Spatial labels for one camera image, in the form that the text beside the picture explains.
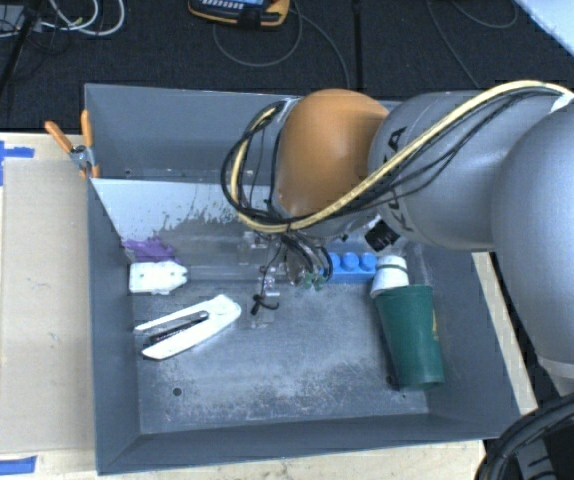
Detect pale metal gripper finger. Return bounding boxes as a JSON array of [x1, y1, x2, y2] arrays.
[[239, 230, 273, 268], [250, 265, 282, 330]]

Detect blue toy brick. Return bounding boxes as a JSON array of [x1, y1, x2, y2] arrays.
[[323, 250, 381, 285]]

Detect grey metal bin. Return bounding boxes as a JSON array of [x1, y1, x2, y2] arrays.
[[83, 82, 524, 476]]

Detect white and black utility knife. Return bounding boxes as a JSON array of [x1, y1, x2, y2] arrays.
[[132, 293, 243, 361]]

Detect white plastic toy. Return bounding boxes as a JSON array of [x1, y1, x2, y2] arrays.
[[127, 260, 189, 296]]

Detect purple crumpled object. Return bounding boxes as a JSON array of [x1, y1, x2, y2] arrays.
[[121, 236, 177, 265]]

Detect dark green cup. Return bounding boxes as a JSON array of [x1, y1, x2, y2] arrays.
[[373, 283, 447, 392]]

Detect pale cardboard board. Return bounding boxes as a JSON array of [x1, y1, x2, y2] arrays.
[[0, 156, 99, 455]]

